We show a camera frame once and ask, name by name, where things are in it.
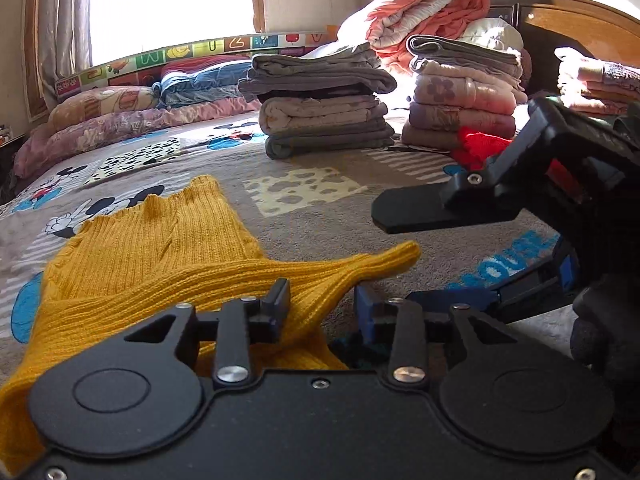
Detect person's right hand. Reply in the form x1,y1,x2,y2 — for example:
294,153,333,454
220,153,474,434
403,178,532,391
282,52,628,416
569,274,640,379

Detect pink folded clothes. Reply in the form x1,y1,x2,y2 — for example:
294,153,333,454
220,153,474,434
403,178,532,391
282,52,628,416
553,46,640,117

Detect dark grey folded garment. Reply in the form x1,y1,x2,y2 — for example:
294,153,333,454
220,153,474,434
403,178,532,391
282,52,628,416
264,124,397,162

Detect blue striped folded quilt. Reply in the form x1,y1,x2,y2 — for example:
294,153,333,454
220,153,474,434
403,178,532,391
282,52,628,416
159,54,257,109

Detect grey cartoon printed blanket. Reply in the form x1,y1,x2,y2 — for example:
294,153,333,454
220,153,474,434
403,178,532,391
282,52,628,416
0,105,581,361

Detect wooden headboard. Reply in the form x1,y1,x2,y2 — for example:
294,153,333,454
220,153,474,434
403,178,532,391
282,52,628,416
487,0,640,107

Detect bright window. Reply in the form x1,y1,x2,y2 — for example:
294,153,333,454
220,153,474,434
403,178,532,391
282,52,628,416
90,0,253,67

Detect peach cartoon pillow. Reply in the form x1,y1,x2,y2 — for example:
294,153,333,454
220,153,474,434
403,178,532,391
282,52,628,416
46,84,162,129

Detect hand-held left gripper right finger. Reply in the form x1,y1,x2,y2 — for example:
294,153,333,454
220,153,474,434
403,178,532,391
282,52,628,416
354,282,521,388

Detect purple floral folded quilt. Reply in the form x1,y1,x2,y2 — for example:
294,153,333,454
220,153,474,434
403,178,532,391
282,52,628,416
408,101,517,134

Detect red cloth item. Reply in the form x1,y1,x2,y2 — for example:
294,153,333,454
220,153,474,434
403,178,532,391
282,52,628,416
400,121,514,154

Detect pink floral folded quilt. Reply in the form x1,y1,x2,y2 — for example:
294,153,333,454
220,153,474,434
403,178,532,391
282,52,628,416
411,60,529,114

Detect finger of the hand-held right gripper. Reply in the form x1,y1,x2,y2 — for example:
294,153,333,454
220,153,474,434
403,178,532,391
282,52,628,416
407,244,577,324
372,97,556,234

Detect lilac grey folded garment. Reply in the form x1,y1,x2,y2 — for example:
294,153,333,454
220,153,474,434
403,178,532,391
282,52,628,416
237,66,399,104

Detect grey ribbed folded garment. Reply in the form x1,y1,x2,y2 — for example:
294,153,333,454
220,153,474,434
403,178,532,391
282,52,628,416
405,34,524,79

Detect pink orange rolled quilt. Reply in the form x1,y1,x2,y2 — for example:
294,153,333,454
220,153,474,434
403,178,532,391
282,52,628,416
336,0,492,59

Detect yellow knitted sweater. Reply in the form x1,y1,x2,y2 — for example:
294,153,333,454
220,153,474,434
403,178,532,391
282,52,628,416
0,175,421,466

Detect colourful alphabet foam mat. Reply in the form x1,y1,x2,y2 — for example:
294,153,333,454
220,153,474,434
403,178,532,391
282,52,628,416
53,29,332,94

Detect white quilt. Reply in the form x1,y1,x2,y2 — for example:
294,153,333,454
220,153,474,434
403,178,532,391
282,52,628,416
456,16,524,52

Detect grey curtain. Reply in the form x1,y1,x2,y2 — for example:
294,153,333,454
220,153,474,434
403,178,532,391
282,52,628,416
34,0,94,107

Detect red knitted sweater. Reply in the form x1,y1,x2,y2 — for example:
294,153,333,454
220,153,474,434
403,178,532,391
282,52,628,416
451,126,583,203

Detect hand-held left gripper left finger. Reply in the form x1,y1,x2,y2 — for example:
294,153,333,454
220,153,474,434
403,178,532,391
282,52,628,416
117,278,292,388

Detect purple floral pillow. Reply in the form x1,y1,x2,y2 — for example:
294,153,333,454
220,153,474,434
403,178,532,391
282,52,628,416
13,96,264,179

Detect cream floral folded quilt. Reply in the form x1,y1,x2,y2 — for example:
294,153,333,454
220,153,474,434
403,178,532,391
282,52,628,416
257,94,389,137

